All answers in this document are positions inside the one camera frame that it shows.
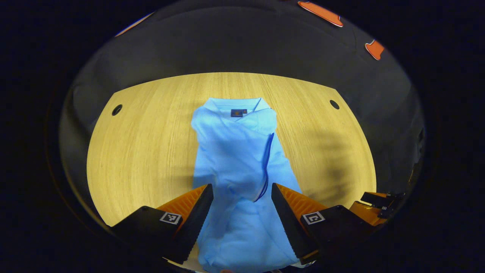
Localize light blue T-shirt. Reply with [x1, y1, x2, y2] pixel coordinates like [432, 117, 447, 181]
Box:
[191, 97, 304, 273]

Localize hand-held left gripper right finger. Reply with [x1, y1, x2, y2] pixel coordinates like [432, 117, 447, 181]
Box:
[271, 183, 380, 266]

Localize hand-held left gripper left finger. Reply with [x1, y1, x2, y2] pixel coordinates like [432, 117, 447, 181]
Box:
[110, 184, 215, 265]

